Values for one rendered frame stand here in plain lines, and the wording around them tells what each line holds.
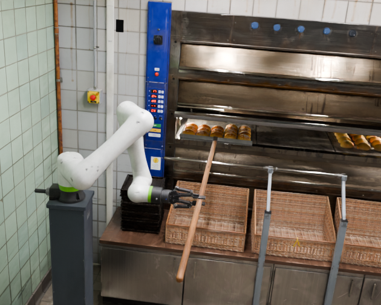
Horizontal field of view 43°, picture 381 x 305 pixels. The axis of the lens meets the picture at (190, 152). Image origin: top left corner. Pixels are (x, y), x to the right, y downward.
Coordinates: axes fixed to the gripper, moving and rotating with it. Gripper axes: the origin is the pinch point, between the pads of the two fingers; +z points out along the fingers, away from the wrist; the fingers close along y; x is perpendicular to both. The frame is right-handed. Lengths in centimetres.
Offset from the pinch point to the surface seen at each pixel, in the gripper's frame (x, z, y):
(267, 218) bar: -42, 41, 28
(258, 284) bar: -42, 42, 78
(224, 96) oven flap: -101, 4, -34
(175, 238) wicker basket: -52, -18, 57
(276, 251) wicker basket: -52, 52, 57
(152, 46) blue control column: -98, -49, -65
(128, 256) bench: -46, -50, 73
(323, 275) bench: -48, 84, 69
